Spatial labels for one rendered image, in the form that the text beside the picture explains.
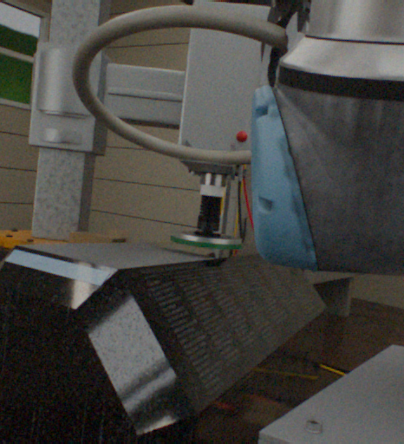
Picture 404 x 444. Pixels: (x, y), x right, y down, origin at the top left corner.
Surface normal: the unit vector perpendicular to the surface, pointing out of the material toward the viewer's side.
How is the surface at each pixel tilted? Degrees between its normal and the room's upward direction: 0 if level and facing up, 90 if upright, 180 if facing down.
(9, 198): 90
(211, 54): 90
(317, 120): 106
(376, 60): 63
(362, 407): 3
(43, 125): 90
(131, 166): 90
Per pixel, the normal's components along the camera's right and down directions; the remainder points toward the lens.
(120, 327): 0.08, -0.44
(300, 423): 0.06, -1.00
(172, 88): -0.04, 0.06
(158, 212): -0.57, -0.01
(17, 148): 0.81, 0.13
